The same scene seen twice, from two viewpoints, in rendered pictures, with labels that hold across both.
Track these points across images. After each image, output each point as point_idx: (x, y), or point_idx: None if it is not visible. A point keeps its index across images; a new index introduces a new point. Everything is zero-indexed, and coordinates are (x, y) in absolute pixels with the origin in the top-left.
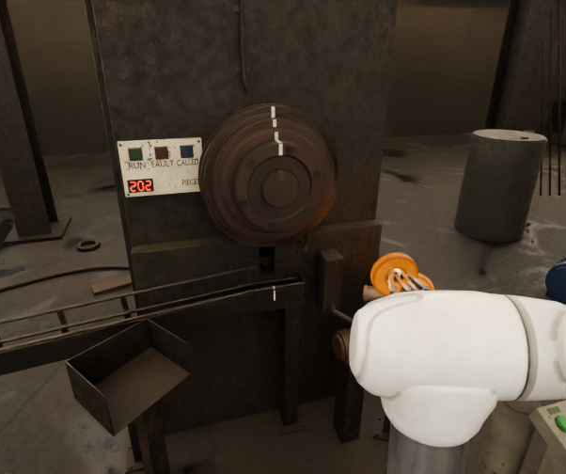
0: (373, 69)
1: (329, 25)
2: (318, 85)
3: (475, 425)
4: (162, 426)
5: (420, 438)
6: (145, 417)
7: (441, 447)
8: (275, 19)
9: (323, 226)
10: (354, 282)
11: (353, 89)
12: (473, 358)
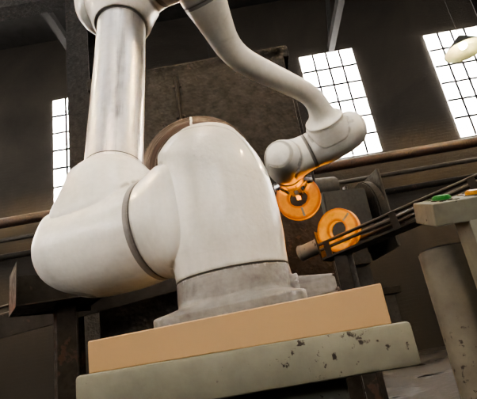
0: (278, 100)
1: (238, 83)
2: (237, 117)
3: None
4: (76, 362)
5: (93, 9)
6: (59, 336)
7: (105, 9)
8: (200, 87)
9: None
10: (309, 271)
11: (265, 115)
12: None
